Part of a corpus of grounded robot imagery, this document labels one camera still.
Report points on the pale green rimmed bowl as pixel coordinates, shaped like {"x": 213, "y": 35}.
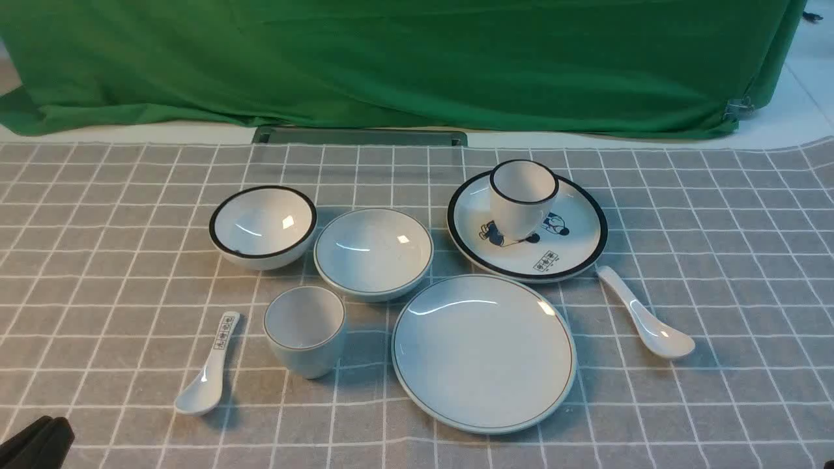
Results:
{"x": 374, "y": 254}

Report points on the metal backdrop clip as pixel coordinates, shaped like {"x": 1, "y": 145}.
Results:
{"x": 739, "y": 109}

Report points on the black rimmed white bowl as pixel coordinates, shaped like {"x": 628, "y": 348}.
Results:
{"x": 263, "y": 228}

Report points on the green backdrop cloth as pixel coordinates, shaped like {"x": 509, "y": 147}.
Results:
{"x": 654, "y": 69}

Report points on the white spoon with print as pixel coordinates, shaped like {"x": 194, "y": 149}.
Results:
{"x": 204, "y": 392}

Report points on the plain white spoon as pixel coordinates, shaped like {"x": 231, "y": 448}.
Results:
{"x": 659, "y": 338}

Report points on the black rimmed white cup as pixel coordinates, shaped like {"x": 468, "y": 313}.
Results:
{"x": 522, "y": 193}

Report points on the black rimmed decorated plate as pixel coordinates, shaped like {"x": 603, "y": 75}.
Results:
{"x": 570, "y": 239}

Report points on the pale green rimmed plate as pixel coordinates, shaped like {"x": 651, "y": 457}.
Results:
{"x": 483, "y": 354}

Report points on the pale green rimmed cup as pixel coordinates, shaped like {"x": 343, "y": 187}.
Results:
{"x": 307, "y": 330}

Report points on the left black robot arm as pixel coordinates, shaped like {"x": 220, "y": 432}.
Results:
{"x": 44, "y": 443}

